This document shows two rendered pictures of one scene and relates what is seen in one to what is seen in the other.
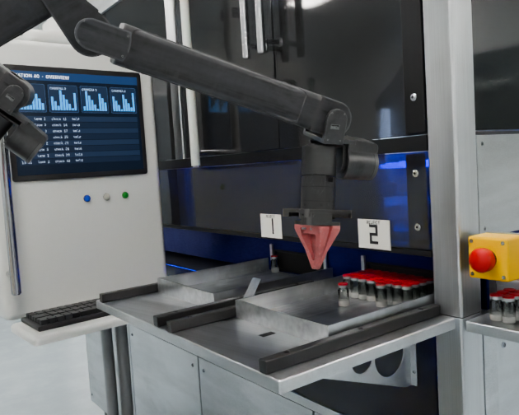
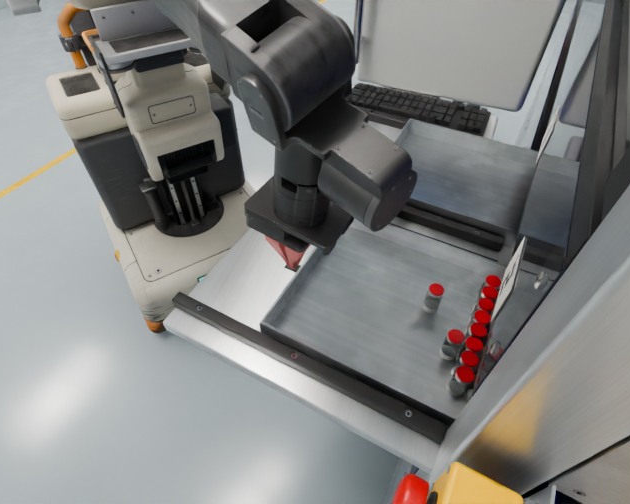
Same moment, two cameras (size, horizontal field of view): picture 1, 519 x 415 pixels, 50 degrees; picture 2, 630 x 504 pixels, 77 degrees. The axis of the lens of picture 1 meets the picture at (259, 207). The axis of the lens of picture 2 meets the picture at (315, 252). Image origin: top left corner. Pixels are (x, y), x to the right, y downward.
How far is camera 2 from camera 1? 0.91 m
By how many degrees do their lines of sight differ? 70
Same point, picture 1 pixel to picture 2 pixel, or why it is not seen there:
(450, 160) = (537, 348)
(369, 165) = (353, 210)
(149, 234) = (522, 43)
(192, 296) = not seen: hidden behind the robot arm
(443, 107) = not seen: outside the picture
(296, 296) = (425, 248)
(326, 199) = (281, 210)
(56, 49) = not seen: outside the picture
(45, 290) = (389, 66)
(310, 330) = (276, 306)
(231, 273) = (505, 155)
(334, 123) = (251, 104)
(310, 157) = not seen: hidden behind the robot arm
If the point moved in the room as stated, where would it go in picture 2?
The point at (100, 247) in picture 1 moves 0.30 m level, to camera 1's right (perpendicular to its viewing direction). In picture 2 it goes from (455, 41) to (542, 88)
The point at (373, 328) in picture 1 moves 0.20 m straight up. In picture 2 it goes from (304, 369) to (300, 268)
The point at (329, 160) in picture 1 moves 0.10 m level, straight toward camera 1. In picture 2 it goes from (287, 157) to (165, 180)
